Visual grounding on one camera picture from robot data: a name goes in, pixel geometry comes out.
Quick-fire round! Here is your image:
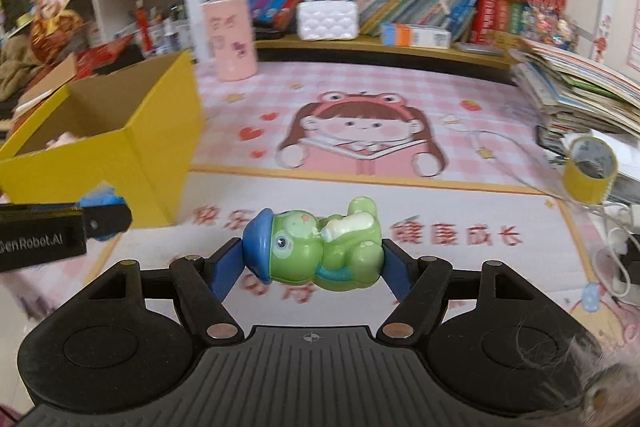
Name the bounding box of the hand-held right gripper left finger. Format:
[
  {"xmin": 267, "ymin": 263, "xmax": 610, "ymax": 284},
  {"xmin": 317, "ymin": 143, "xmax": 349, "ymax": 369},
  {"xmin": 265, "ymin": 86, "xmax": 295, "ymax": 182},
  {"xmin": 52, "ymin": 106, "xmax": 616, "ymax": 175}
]
[{"xmin": 70, "ymin": 237, "xmax": 248, "ymax": 341}]

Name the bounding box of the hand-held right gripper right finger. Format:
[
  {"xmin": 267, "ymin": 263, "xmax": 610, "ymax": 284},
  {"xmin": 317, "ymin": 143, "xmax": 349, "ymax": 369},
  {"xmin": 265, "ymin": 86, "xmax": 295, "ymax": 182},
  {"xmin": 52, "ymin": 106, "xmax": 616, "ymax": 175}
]
[{"xmin": 375, "ymin": 239, "xmax": 551, "ymax": 340}]

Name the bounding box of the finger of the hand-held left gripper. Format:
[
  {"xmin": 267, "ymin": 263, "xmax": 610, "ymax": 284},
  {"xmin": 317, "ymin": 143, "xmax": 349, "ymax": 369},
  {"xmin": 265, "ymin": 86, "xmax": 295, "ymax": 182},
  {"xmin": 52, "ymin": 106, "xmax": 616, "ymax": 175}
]
[{"xmin": 75, "ymin": 199, "xmax": 133, "ymax": 242}]

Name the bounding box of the blue crinkled wrapper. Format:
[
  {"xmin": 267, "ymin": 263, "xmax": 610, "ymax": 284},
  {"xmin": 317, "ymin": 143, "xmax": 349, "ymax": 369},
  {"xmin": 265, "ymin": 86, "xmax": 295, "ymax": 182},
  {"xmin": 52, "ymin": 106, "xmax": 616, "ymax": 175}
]
[{"xmin": 80, "ymin": 182, "xmax": 123, "ymax": 210}]

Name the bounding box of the yellow cardboard box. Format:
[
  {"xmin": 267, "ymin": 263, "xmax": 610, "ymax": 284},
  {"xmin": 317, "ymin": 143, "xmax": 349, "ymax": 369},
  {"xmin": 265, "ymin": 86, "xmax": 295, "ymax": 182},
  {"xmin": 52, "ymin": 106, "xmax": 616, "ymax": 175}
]
[{"xmin": 0, "ymin": 49, "xmax": 206, "ymax": 228}]

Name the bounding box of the green frog toy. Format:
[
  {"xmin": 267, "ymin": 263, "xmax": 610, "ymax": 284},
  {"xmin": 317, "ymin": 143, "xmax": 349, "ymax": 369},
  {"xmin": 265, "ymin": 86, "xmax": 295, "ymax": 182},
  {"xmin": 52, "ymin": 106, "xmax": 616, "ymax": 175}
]
[{"xmin": 241, "ymin": 196, "xmax": 387, "ymax": 293}]

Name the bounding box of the light pink pig plush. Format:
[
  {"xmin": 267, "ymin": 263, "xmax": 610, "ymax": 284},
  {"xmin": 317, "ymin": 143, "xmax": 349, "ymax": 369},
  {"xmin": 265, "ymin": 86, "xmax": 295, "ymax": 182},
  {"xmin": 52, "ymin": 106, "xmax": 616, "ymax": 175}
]
[{"xmin": 45, "ymin": 132, "xmax": 88, "ymax": 148}]

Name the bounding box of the brown cardboard sheet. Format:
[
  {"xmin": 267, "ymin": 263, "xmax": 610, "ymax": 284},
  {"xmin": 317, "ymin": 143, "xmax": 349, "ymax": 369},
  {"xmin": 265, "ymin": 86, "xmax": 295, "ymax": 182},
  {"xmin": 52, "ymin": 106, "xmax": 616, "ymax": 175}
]
[{"xmin": 12, "ymin": 52, "xmax": 78, "ymax": 118}]

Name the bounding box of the pink checked printed tablecloth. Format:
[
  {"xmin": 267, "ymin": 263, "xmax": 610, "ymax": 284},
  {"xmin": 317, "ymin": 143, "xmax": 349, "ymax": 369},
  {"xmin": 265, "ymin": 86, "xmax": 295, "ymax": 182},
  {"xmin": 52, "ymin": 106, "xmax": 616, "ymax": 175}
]
[{"xmin": 0, "ymin": 57, "xmax": 640, "ymax": 408}]

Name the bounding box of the red patterned paper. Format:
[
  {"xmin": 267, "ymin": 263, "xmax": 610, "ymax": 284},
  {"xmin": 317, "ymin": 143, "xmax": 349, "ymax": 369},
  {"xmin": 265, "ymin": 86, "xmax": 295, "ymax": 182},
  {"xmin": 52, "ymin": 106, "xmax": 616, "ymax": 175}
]
[{"xmin": 75, "ymin": 34, "xmax": 146, "ymax": 78}]

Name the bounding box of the black block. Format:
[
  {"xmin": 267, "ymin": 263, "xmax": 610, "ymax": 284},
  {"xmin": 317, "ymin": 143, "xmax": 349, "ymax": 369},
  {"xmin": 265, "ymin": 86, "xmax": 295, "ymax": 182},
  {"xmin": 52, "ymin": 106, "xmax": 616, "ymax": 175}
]
[{"xmin": 107, "ymin": 42, "xmax": 151, "ymax": 70}]

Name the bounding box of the brown fleece blanket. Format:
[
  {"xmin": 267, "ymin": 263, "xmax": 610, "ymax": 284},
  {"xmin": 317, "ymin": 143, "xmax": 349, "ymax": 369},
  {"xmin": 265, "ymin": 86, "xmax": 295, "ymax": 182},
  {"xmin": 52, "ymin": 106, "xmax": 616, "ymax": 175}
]
[{"xmin": 0, "ymin": 19, "xmax": 41, "ymax": 108}]

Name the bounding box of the red figurine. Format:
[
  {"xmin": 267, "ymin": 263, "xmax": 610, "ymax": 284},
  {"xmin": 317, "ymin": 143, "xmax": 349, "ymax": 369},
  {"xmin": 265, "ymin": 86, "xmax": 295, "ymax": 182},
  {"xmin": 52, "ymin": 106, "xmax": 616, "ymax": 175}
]
[{"xmin": 134, "ymin": 4, "xmax": 153, "ymax": 55}]

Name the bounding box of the black flat device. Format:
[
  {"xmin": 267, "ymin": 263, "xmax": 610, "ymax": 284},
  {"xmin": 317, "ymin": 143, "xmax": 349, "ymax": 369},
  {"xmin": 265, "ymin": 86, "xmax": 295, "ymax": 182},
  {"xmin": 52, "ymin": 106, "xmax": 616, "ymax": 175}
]
[{"xmin": 535, "ymin": 124, "xmax": 568, "ymax": 155}]

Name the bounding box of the yellow tape roll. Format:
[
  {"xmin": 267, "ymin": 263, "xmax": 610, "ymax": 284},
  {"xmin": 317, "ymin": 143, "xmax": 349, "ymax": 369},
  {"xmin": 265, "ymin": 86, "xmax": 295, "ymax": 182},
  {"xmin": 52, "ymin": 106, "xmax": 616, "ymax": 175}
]
[{"xmin": 562, "ymin": 136, "xmax": 619, "ymax": 202}]

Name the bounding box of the pink cylinder container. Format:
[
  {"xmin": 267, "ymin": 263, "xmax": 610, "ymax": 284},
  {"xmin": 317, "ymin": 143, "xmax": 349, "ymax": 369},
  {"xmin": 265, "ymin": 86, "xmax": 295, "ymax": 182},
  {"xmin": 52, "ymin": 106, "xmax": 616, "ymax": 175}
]
[{"xmin": 200, "ymin": 0, "xmax": 259, "ymax": 82}]

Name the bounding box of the orange and white carton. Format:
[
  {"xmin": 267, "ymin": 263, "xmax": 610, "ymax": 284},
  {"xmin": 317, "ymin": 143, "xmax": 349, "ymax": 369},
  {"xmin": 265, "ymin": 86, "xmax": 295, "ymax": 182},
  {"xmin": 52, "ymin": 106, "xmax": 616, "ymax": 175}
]
[{"xmin": 381, "ymin": 23, "xmax": 452, "ymax": 50}]

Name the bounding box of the black flat case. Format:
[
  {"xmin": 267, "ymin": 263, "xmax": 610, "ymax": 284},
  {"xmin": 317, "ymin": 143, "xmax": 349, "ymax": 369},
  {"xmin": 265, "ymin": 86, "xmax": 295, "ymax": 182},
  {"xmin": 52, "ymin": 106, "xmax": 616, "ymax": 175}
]
[{"xmin": 252, "ymin": 24, "xmax": 296, "ymax": 42}]

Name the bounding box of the stack of worn notebooks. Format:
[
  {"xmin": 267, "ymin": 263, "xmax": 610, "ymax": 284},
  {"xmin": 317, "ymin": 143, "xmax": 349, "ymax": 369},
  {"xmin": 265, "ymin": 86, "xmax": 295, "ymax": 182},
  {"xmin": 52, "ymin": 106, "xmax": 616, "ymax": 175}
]
[{"xmin": 510, "ymin": 39, "xmax": 640, "ymax": 148}]

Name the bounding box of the white quilted handbag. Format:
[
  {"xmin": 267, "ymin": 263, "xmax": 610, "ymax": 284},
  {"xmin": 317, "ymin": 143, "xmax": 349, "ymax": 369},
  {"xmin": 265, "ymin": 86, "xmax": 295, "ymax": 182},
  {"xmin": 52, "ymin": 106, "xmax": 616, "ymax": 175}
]
[{"xmin": 296, "ymin": 0, "xmax": 360, "ymax": 42}]

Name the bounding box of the red boxed book set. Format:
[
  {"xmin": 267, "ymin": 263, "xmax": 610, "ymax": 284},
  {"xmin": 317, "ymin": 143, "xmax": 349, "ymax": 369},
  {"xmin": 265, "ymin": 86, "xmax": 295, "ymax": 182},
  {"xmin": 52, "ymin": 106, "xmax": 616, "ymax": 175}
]
[{"xmin": 472, "ymin": 0, "xmax": 568, "ymax": 45}]

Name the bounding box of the white cable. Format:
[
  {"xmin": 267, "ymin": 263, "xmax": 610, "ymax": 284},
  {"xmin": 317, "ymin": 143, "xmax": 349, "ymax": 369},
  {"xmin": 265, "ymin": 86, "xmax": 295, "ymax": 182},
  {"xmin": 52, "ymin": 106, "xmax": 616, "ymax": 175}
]
[{"xmin": 467, "ymin": 129, "xmax": 640, "ymax": 298}]

